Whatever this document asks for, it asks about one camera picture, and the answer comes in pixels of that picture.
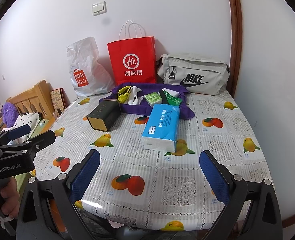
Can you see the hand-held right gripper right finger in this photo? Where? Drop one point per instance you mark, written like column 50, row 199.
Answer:
column 213, row 177

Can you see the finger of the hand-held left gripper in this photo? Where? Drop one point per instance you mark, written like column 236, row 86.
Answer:
column 18, row 131
column 42, row 138

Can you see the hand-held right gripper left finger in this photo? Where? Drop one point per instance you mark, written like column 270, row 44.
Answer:
column 86, row 175

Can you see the white and green packet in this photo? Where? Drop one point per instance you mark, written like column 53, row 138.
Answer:
column 173, row 97

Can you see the white gloves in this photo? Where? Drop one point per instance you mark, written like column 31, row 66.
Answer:
column 135, row 93

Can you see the green wet wipes pack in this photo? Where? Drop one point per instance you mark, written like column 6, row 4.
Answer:
column 153, row 98

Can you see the person's left hand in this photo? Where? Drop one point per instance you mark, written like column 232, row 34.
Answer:
column 11, row 195

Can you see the green patterned cloth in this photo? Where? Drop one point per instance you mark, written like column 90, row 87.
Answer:
column 40, row 126

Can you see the white spotted pillow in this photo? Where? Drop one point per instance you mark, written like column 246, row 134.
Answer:
column 25, row 120

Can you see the purple plush toy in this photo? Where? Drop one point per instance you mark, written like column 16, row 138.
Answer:
column 9, row 113

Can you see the fruit print tablecloth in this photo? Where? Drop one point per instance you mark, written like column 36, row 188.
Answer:
column 187, row 160

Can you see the wooden headboard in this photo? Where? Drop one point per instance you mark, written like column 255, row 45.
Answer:
column 37, row 97

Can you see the dark tin box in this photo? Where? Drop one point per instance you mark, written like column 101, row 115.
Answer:
column 105, row 112

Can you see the blue tissue pack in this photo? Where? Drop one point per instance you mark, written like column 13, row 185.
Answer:
column 160, row 125

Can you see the white plastic shopping bag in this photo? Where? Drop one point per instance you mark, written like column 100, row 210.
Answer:
column 87, row 62

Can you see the grey waist bag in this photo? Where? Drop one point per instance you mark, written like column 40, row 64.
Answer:
column 200, row 65

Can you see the red paper bag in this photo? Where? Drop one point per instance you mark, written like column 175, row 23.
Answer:
column 132, row 50

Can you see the patterned picture frame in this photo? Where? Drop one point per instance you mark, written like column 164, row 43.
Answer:
column 57, row 100

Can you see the white light switch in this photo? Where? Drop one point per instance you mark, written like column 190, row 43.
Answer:
column 99, row 8

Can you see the brown wooden door frame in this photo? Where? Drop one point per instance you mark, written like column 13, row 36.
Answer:
column 237, row 30

